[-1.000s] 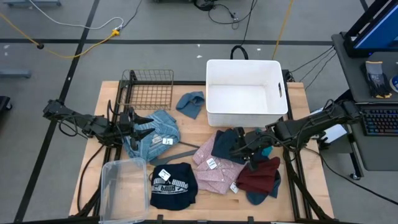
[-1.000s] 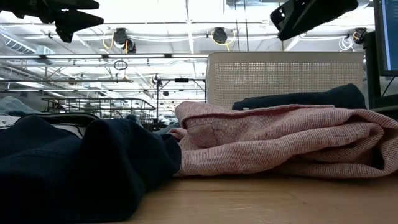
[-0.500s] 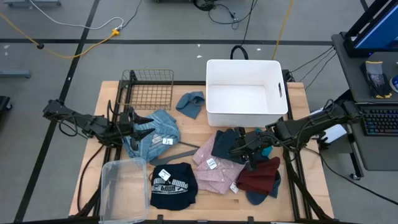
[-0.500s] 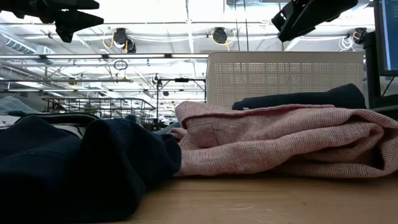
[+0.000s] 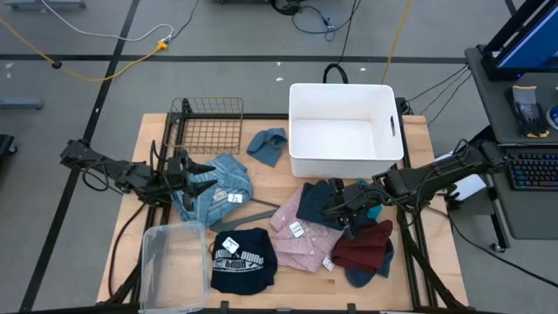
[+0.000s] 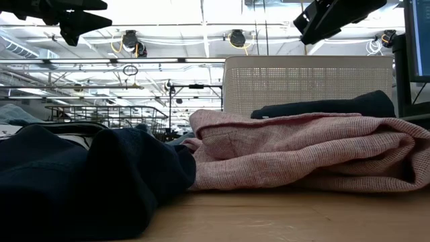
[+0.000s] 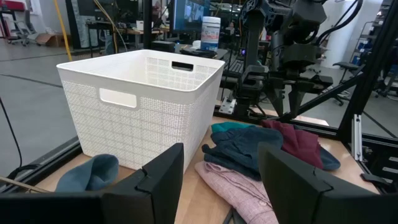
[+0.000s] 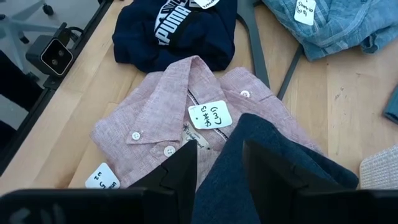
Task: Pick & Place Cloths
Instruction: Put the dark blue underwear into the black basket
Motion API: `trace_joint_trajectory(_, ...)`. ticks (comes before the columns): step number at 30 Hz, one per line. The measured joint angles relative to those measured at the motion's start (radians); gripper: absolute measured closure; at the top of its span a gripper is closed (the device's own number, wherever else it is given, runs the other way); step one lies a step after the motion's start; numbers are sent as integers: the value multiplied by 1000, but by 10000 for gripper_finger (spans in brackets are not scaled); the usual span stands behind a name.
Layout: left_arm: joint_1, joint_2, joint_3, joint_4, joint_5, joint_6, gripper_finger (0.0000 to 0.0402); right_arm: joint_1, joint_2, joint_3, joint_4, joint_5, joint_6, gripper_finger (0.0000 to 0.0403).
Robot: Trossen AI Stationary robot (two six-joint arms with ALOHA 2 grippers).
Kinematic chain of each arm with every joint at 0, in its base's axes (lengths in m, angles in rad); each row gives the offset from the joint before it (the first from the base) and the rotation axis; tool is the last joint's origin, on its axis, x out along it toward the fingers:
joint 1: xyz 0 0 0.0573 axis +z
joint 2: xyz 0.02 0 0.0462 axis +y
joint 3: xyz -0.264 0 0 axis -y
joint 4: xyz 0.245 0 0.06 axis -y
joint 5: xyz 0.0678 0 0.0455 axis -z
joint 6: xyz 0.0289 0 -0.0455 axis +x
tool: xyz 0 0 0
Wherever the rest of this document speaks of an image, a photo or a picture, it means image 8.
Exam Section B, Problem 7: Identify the white handwritten paper tag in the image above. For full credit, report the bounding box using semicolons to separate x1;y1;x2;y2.
192;0;220;9
188;100;233;130
85;162;121;189
294;0;317;26

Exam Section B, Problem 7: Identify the black camera cable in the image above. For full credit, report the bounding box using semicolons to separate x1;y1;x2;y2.
63;26;85;43

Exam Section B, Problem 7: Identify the pink button-up shirt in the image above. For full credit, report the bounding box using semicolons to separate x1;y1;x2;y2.
90;55;324;190

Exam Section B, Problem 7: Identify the blue denim garment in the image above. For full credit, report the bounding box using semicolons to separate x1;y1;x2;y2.
261;0;398;62

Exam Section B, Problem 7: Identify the navy Puma print garment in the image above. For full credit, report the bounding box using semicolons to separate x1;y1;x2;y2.
111;0;239;74

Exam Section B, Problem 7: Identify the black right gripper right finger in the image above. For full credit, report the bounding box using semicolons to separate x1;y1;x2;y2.
242;139;398;224

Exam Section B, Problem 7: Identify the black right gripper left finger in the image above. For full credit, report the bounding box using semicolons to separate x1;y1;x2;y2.
0;139;198;224

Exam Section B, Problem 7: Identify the grey office chair base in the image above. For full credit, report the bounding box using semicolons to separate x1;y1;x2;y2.
0;0;60;44

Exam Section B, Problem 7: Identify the dark blue cloth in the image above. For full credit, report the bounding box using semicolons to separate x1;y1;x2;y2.
190;113;360;224

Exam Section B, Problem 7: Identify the black table-level camera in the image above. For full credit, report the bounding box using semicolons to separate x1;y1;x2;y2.
25;34;75;78

